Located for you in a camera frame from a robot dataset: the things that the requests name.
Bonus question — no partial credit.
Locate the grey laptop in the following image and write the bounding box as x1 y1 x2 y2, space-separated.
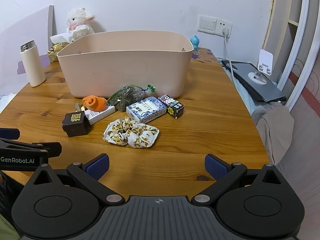
231 59 287 102

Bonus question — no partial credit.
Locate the grey beige clothing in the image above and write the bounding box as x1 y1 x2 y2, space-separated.
252 101 294 165

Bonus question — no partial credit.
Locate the pink plastic storage bin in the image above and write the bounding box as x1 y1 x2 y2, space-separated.
57 30 194 98

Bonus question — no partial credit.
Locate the floral fabric scrunchie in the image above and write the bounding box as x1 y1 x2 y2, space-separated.
103 117 159 148

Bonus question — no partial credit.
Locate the blue white card box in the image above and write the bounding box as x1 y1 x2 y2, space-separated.
126 96 167 124

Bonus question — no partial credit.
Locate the white thermos bottle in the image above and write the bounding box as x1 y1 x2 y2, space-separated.
20 40 46 87

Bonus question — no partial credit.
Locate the dark brown cube box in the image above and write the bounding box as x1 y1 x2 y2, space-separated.
62 111 91 137

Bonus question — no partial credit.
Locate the white wall switch socket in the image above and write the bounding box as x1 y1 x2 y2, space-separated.
197 15 233 38

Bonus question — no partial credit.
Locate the small black patterned box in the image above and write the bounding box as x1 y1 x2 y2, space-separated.
158 94 184 120

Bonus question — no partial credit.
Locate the blue toy figurine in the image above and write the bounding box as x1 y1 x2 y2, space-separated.
190 35 200 50

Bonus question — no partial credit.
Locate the lavender headboard panel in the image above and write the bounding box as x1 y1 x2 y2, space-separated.
0 5 54 96

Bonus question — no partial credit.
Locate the white phone stand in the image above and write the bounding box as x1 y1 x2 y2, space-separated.
248 49 273 85

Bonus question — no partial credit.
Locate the orange cloth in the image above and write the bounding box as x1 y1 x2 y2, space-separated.
82 95 107 112

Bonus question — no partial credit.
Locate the white framed wardrobe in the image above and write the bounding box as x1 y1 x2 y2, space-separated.
263 0 319 113

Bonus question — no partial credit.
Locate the green dried herb bag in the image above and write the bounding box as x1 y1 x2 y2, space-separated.
107 85 156 112

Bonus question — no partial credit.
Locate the white plush lamb toy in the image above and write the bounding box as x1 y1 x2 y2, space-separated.
67 8 95 41

